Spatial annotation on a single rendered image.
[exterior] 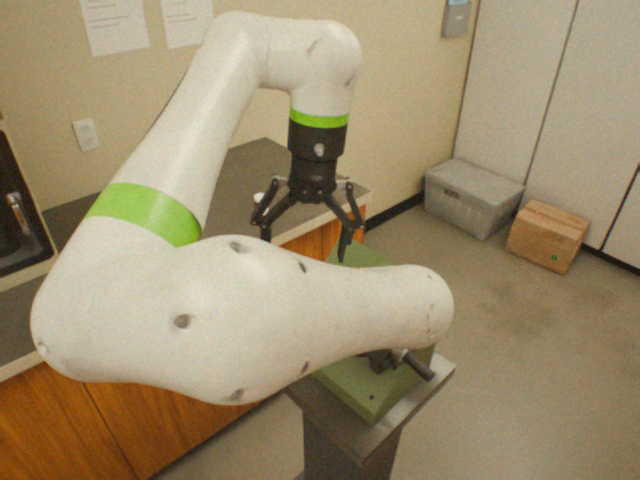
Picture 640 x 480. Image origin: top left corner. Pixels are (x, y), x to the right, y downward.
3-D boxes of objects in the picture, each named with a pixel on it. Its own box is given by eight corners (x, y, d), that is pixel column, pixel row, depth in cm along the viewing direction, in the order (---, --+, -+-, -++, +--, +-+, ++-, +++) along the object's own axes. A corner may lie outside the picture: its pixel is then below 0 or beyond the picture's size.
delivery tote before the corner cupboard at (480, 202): (416, 209, 329) (422, 170, 310) (449, 192, 350) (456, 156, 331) (483, 246, 291) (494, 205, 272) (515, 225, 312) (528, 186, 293)
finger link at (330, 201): (312, 181, 75) (318, 177, 74) (348, 223, 80) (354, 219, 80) (313, 192, 71) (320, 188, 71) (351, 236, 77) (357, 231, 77)
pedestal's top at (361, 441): (453, 376, 100) (456, 365, 98) (362, 468, 82) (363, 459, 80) (354, 306, 119) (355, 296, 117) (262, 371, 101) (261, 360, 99)
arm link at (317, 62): (364, 30, 53) (371, 20, 62) (268, 18, 54) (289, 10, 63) (349, 134, 61) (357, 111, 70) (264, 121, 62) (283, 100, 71)
